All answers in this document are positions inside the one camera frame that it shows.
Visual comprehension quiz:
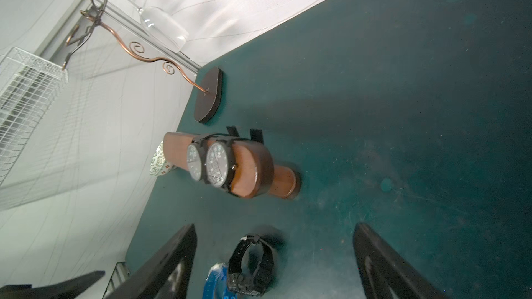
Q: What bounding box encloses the black wire glass holder stand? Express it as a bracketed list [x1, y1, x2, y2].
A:
[62, 0, 223, 123]

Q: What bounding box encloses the slim black analog watch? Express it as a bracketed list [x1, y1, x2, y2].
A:
[203, 126, 263, 195]
[186, 125, 241, 184]

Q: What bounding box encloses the green table mat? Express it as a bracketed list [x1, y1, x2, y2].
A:
[126, 0, 531, 298]

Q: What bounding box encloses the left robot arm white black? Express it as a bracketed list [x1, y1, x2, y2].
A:
[1, 271, 105, 299]

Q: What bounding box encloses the green patterned ceramic bowl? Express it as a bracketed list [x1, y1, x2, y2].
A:
[149, 141, 175, 177]

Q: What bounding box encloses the white wire basket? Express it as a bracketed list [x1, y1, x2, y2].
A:
[1, 47, 69, 181]

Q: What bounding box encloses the hanging clear wine glass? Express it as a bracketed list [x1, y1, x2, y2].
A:
[126, 0, 189, 53]

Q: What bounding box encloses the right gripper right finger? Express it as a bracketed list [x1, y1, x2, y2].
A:
[353, 223, 447, 298]

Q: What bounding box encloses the wooden T-shaped watch stand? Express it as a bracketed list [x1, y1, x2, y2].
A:
[163, 132, 301, 199]

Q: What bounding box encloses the blue translucent watch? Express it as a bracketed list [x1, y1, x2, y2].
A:
[202, 263, 237, 299]

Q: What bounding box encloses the chunky black digital watch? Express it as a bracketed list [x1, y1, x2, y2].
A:
[227, 234, 275, 296]

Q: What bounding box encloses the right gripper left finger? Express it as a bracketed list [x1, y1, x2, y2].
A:
[108, 224, 198, 298]

